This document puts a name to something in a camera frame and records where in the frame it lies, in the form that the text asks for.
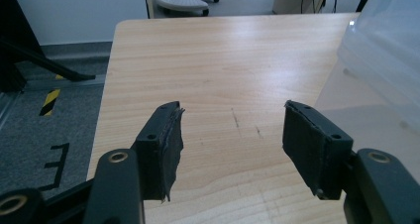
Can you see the black tape floor mark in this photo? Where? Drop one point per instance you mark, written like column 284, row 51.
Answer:
column 61, row 161

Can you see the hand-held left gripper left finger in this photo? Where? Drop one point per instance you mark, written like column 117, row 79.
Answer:
column 158, row 158

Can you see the clear plastic storage box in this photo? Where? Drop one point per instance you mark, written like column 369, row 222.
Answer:
column 383, row 52

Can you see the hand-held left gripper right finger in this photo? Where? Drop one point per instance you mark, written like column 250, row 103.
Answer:
column 313, row 151

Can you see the yellow black tape strip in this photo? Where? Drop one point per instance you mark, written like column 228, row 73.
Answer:
column 50, row 101

